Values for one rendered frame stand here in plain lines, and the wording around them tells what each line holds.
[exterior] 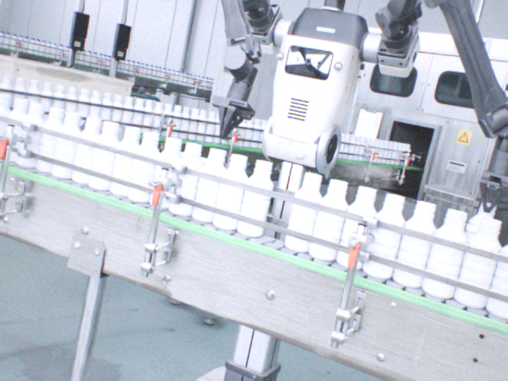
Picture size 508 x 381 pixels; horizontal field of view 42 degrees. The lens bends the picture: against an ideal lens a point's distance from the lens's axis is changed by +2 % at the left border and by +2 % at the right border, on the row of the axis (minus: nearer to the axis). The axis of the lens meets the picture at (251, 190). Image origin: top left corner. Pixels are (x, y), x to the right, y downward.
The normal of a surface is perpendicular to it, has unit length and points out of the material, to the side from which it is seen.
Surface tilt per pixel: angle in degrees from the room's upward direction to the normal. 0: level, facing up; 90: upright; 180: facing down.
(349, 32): 90
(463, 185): 90
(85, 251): 90
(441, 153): 90
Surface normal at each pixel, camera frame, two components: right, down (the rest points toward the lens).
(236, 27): -0.18, 0.25
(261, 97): 0.69, 0.25
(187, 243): -0.44, 0.04
